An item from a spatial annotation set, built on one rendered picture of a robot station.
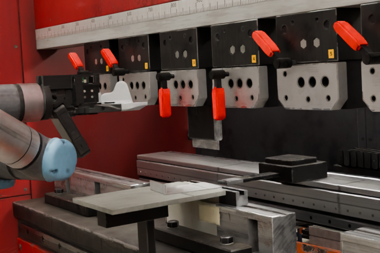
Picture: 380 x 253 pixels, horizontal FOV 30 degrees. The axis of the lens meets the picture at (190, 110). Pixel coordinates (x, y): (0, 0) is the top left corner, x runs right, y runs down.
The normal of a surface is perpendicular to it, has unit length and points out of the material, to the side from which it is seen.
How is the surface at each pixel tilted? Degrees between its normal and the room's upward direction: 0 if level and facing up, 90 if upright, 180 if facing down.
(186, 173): 90
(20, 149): 114
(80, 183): 90
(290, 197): 90
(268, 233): 90
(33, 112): 118
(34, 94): 61
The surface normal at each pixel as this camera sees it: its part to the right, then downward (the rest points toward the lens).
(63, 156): 0.85, -0.01
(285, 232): 0.55, 0.02
